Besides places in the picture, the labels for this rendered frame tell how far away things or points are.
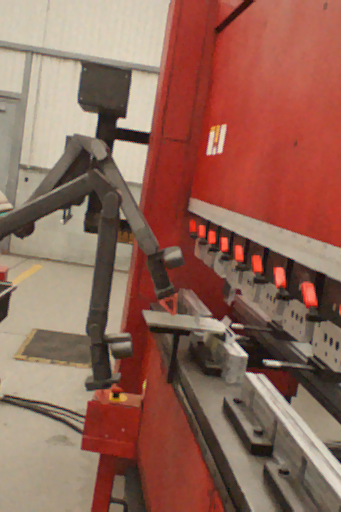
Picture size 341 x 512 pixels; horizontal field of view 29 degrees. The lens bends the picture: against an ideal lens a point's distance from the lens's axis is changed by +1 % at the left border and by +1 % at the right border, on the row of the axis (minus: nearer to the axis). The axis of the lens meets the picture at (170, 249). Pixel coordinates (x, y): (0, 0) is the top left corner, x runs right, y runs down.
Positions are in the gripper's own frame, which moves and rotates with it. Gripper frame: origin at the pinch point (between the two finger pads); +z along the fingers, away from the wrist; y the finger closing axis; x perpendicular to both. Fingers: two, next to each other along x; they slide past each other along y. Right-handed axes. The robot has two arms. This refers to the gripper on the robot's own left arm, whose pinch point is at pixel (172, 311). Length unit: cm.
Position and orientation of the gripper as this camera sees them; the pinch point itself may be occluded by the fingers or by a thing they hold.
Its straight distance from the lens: 224.3
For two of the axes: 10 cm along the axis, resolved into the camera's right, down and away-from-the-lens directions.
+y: -1.3, -1.5, 9.8
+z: 3.3, 9.3, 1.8
